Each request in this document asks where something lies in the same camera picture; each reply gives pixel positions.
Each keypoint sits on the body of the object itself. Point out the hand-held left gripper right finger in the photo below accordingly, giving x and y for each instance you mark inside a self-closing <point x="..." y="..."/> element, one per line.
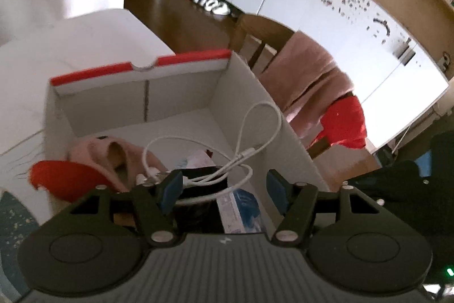
<point x="276" y="189"/>

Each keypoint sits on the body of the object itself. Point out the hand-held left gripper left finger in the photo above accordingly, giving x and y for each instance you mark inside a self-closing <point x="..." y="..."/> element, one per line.
<point x="172" y="187"/>

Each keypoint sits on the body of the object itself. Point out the black cloth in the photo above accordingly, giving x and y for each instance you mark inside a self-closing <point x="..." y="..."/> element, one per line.
<point x="198" y="210"/>

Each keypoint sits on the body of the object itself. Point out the blue printed carton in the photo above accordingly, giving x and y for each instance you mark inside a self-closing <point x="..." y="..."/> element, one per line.
<point x="243" y="210"/>

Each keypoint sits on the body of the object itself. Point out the white cardboard box red trim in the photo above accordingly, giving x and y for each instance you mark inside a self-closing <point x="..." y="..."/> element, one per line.
<point x="177" y="93"/>

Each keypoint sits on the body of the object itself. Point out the red garment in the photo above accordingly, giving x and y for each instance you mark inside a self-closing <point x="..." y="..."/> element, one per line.
<point x="67" y="178"/>

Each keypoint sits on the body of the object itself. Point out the white paper card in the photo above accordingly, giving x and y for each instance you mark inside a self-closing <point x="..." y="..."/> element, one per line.
<point x="198" y="159"/>

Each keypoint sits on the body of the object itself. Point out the red cloth on chair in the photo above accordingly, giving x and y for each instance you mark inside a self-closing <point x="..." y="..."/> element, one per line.
<point x="346" y="122"/>

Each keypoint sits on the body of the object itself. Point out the pink fringed scarf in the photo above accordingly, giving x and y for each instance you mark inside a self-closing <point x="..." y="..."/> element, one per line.
<point x="305" y="75"/>

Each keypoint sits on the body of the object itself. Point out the wooden dining chair black cushion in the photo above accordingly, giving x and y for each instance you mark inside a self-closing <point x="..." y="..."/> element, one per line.
<point x="255" y="40"/>

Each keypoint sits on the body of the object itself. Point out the white wall cabinet unit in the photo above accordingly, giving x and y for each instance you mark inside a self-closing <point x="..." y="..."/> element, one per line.
<point x="319" y="4"/>

